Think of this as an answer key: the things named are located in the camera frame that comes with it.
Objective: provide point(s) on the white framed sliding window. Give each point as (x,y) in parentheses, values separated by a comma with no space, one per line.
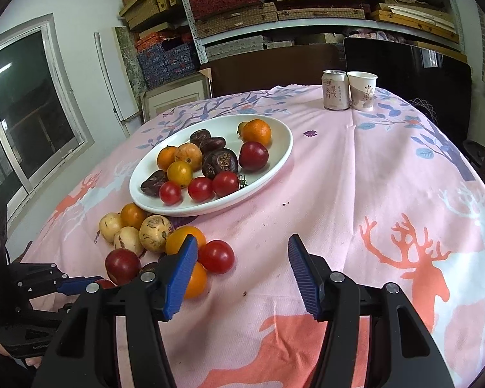
(24,105)

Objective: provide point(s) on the pale drink can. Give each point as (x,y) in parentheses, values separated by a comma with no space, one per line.
(334,91)

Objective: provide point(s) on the white oval plate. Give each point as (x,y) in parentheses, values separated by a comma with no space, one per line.
(277,141)

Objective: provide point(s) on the pile of small straw cases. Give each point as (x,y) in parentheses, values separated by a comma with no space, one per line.
(145,4)

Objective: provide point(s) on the pink deer print tablecloth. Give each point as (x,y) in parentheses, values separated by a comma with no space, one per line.
(327,210)

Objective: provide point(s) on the row of grey patterned boxes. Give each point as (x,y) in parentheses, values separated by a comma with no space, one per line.
(234,46)

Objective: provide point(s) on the stack of flat yellow boxes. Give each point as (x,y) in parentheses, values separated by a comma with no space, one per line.
(416,14)

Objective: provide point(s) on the orange tomato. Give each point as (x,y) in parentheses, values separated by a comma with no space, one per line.
(180,172)
(198,281)
(180,237)
(133,215)

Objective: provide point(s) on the red cherry tomato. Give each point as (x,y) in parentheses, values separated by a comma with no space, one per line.
(170,192)
(215,256)
(201,189)
(105,283)
(253,156)
(225,184)

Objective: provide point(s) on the small yellow pepino melon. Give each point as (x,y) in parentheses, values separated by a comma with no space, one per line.
(240,128)

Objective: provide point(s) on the pink cloth bundle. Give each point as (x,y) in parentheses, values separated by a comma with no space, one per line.
(367,32)

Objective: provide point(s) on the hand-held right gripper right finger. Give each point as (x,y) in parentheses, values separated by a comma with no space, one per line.
(305,279)

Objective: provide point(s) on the framed cardboard panel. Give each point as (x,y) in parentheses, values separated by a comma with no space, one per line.
(173,97)

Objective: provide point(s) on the dark red plum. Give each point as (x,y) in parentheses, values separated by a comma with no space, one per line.
(122,266)

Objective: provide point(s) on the orange mandarin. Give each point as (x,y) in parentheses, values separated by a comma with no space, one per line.
(166,157)
(256,132)

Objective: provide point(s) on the white metal shelf rack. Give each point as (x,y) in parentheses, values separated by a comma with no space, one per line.
(190,20)

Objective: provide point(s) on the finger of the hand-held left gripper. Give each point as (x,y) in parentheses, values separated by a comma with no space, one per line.
(76,285)

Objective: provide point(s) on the white paper cup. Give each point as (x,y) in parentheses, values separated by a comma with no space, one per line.
(361,91)

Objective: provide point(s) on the row of orange patterned boxes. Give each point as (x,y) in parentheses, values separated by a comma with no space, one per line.
(153,40)

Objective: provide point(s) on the stack of blue patterned boxes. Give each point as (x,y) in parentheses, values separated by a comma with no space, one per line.
(165,60)

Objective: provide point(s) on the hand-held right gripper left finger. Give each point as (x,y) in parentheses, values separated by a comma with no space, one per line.
(182,279)

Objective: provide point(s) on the dark brown wooden board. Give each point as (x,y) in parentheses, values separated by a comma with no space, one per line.
(266,64)

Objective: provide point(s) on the stack of woven straw boxes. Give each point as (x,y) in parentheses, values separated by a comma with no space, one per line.
(234,20)

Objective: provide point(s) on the black glass panel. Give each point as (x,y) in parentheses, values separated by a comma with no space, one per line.
(408,68)

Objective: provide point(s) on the white leaning panel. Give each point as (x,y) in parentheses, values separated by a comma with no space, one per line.
(109,76)

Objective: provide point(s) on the striped yellow pepino melon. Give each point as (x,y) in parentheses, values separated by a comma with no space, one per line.
(157,232)

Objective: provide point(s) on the grey marble slab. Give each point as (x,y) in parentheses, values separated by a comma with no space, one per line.
(127,56)

